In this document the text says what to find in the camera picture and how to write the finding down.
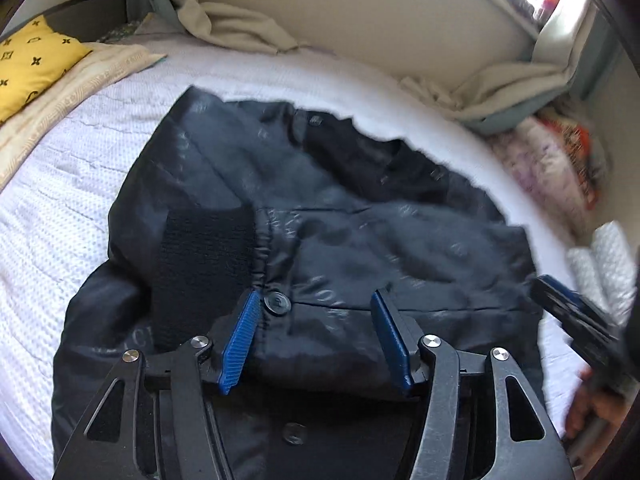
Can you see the yellow patterned pillow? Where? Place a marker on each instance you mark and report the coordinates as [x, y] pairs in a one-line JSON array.
[[30, 65]]

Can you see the cream knitted towel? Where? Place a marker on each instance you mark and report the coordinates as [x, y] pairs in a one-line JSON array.
[[90, 80]]

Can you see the dark floral bed sheet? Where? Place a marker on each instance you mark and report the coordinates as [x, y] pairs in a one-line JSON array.
[[120, 32]]

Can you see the orange patterned blanket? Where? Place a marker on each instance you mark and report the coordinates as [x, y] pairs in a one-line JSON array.
[[580, 140]]

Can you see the dark bed headboard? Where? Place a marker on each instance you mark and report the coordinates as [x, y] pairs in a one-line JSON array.
[[85, 15]]

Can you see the beige crumpled cloth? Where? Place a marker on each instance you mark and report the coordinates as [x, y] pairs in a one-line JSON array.
[[235, 25]]

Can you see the dark navy padded jacket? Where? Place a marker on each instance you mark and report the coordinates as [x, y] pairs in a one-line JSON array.
[[325, 240]]

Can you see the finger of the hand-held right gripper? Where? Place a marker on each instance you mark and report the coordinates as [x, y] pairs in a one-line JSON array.
[[570, 307]]

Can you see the beige and green curtain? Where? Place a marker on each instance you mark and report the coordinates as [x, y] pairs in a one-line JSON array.
[[505, 90]]

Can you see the folded purple floral quilt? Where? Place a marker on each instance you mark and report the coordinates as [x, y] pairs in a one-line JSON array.
[[540, 170]]

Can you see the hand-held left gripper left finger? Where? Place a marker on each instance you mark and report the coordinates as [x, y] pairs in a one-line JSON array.
[[240, 345]]

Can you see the grey polka dot duvet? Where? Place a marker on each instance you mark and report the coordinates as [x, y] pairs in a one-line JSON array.
[[605, 255]]

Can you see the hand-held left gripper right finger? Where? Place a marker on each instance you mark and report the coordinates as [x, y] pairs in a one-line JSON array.
[[392, 345]]

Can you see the person's right hand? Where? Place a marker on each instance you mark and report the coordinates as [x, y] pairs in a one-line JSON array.
[[595, 405]]

